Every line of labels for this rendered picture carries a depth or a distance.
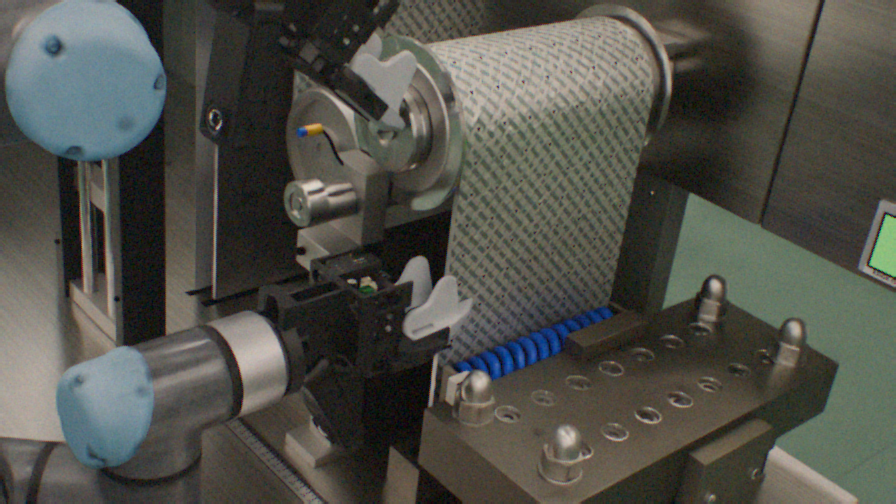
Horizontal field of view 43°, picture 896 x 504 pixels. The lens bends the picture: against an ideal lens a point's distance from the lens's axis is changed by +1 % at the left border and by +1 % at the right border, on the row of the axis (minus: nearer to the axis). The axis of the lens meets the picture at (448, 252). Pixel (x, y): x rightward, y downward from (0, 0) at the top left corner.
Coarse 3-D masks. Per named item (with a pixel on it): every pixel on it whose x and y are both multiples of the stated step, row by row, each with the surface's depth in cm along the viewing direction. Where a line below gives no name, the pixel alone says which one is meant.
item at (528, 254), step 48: (528, 192) 101; (576, 192) 105; (624, 192) 110; (480, 240) 99; (528, 240) 104; (576, 240) 109; (480, 288) 102; (528, 288) 107; (576, 288) 112; (480, 336) 105
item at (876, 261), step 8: (888, 216) 100; (888, 224) 100; (880, 232) 101; (888, 232) 100; (880, 240) 101; (888, 240) 101; (880, 248) 101; (888, 248) 101; (872, 256) 102; (880, 256) 102; (888, 256) 101; (872, 264) 102; (880, 264) 102; (888, 264) 101; (888, 272) 101
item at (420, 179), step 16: (416, 80) 93; (432, 80) 92; (432, 96) 92; (432, 112) 92; (448, 128) 91; (448, 144) 92; (432, 160) 94; (400, 176) 98; (416, 176) 96; (432, 176) 94
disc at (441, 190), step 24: (384, 48) 95; (408, 48) 93; (432, 72) 91; (456, 96) 90; (360, 120) 101; (456, 120) 91; (360, 144) 101; (456, 144) 91; (456, 168) 92; (408, 192) 98; (432, 192) 95
